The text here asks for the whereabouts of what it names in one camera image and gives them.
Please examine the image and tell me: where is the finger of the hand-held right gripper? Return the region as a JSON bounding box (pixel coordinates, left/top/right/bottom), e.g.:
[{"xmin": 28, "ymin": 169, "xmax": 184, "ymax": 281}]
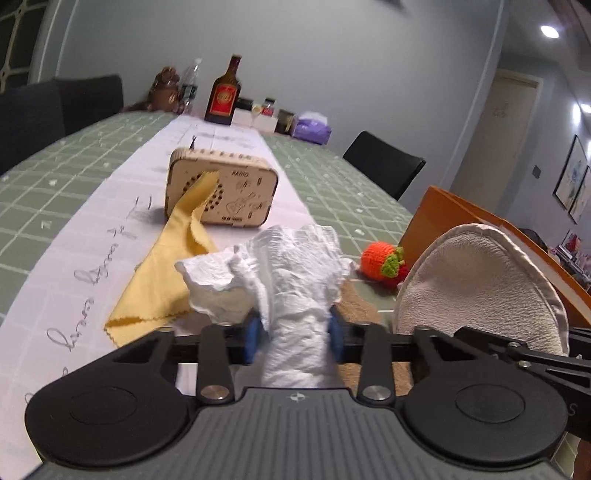
[{"xmin": 455, "ymin": 325, "xmax": 591, "ymax": 385}]

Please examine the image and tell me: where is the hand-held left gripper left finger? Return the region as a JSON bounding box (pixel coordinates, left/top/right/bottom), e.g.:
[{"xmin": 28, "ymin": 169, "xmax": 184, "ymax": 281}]
[{"xmin": 104, "ymin": 309, "xmax": 264, "ymax": 404}]

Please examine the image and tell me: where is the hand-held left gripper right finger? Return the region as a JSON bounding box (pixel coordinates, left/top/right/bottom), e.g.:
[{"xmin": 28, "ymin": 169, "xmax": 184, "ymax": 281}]
[{"xmin": 329, "ymin": 307, "xmax": 490, "ymax": 404}]

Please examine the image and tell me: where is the white paper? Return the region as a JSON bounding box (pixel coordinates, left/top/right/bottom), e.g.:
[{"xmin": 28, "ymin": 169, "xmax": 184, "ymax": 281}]
[{"xmin": 174, "ymin": 224, "xmax": 357, "ymax": 389}]

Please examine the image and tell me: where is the orange and red crochet fruit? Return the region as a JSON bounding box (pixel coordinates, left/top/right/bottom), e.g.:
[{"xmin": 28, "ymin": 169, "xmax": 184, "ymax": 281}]
[{"xmin": 360, "ymin": 242, "xmax": 410, "ymax": 290}]

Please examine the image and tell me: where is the beige round terry pad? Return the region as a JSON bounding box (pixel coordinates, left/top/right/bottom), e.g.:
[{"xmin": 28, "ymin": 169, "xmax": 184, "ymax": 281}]
[{"xmin": 392, "ymin": 223, "xmax": 570, "ymax": 357}]

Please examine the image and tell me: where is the orange cardboard box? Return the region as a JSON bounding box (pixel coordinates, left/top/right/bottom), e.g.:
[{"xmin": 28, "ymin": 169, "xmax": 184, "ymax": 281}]
[{"xmin": 397, "ymin": 185, "xmax": 591, "ymax": 334}]

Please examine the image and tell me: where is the yellow cloth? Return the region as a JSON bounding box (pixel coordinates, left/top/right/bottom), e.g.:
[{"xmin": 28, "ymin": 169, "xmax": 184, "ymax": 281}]
[{"xmin": 104, "ymin": 171, "xmax": 221, "ymax": 348}]

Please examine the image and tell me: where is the wooden radio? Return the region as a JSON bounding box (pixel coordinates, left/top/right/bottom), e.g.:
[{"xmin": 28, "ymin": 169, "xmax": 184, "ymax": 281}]
[{"xmin": 165, "ymin": 147, "xmax": 279, "ymax": 228}]

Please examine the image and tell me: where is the black chair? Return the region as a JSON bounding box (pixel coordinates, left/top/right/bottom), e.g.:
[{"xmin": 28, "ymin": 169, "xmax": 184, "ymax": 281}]
[
  {"xmin": 52, "ymin": 74, "xmax": 125, "ymax": 136},
  {"xmin": 342, "ymin": 130, "xmax": 427, "ymax": 202},
  {"xmin": 0, "ymin": 80, "xmax": 66, "ymax": 177}
]

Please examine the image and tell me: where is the white printed table runner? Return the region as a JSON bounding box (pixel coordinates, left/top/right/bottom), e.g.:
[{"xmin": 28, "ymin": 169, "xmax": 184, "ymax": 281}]
[{"xmin": 0, "ymin": 113, "xmax": 315, "ymax": 398}]

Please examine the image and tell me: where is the purple tissue pack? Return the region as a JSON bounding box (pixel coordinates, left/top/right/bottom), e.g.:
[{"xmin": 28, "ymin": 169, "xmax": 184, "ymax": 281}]
[{"xmin": 293, "ymin": 111, "xmax": 334, "ymax": 145}]

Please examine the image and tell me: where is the cream plain door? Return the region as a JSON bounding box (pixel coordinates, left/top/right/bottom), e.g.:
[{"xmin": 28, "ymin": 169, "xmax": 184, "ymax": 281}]
[{"xmin": 455, "ymin": 69, "xmax": 542, "ymax": 219}]

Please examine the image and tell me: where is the white low box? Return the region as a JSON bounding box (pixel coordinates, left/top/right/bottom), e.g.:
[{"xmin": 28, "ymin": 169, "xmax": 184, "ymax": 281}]
[{"xmin": 231, "ymin": 108, "xmax": 278, "ymax": 133}]

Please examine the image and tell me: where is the brown liquor bottle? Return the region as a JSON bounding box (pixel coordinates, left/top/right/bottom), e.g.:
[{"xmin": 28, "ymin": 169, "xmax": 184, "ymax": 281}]
[{"xmin": 204, "ymin": 54, "xmax": 243, "ymax": 126}]

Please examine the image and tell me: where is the clear water bottle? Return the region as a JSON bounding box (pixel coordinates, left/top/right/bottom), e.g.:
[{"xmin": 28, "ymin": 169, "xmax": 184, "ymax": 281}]
[{"xmin": 180, "ymin": 58, "xmax": 204, "ymax": 116}]

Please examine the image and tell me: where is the brown bear figure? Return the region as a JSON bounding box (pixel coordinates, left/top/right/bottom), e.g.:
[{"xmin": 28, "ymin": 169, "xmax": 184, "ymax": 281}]
[{"xmin": 121, "ymin": 66, "xmax": 186, "ymax": 114}]

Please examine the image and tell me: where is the glass panel door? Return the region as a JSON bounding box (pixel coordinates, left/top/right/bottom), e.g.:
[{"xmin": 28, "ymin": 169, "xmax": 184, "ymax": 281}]
[{"xmin": 0, "ymin": 0, "xmax": 52, "ymax": 89}]

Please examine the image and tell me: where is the framed wall picture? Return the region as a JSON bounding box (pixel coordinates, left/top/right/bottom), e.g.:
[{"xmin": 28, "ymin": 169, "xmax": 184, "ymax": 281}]
[
  {"xmin": 553, "ymin": 135, "xmax": 588, "ymax": 212},
  {"xmin": 569, "ymin": 166, "xmax": 591, "ymax": 225}
]

